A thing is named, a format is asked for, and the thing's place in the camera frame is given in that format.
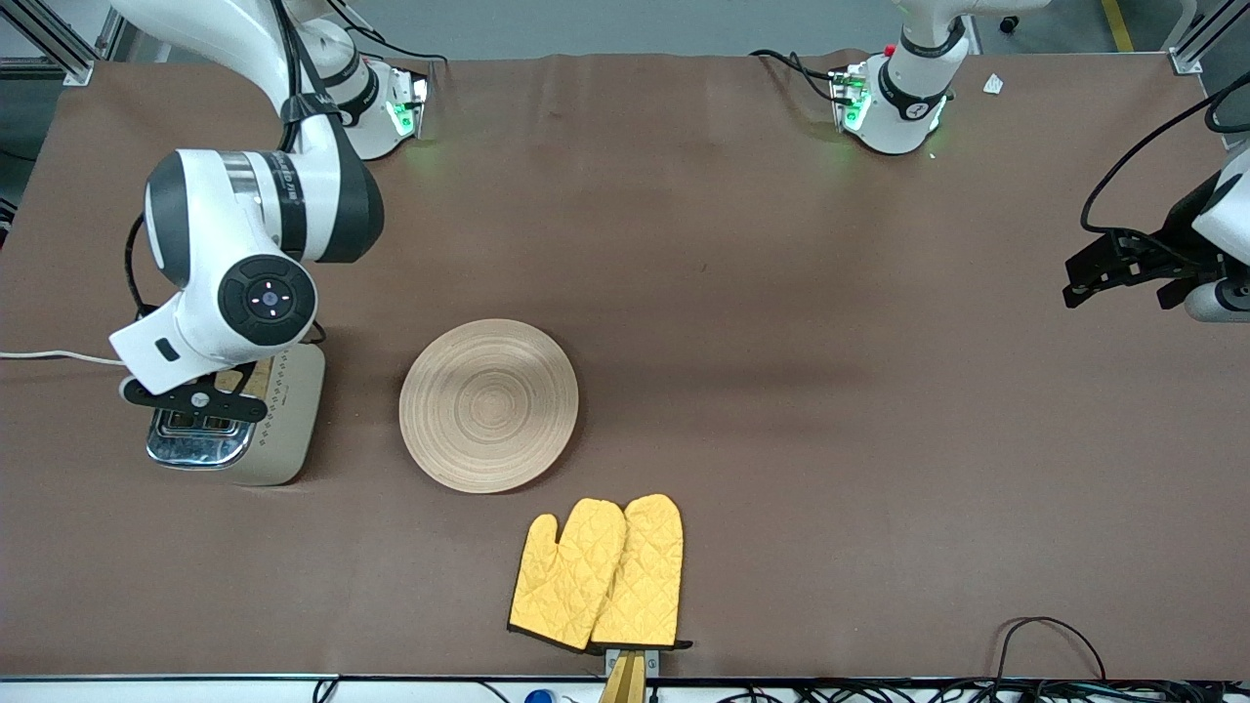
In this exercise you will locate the small white paper tag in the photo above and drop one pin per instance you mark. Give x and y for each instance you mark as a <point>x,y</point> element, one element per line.
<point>993,84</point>

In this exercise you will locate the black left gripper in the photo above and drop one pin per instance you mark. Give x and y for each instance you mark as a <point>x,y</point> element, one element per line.
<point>1175,237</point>

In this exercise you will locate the blue bottle cap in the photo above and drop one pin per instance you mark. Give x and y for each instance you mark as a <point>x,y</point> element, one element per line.
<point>538,696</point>

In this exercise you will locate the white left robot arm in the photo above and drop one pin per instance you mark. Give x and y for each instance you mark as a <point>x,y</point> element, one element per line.
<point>908,98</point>

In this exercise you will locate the yellow quilted oven mitt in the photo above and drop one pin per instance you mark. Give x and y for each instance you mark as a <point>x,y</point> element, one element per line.
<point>566,571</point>
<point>645,576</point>

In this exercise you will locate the wooden stick in metal bracket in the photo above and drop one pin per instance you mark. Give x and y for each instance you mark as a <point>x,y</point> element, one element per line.
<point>625,679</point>

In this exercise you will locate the aluminium frame post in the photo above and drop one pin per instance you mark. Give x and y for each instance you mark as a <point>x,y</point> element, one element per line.
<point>1206,34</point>
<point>59,44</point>

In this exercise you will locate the white toaster with chrome top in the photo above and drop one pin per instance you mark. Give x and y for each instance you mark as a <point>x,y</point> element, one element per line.
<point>288,420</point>

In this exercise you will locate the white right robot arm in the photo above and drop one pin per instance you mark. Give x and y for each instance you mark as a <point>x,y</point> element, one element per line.
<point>254,225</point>

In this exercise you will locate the round wooden plate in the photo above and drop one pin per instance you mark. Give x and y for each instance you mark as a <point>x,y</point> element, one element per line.
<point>488,405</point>

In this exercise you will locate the slice of white bread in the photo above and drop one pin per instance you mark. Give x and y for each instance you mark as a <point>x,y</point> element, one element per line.
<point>244,379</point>

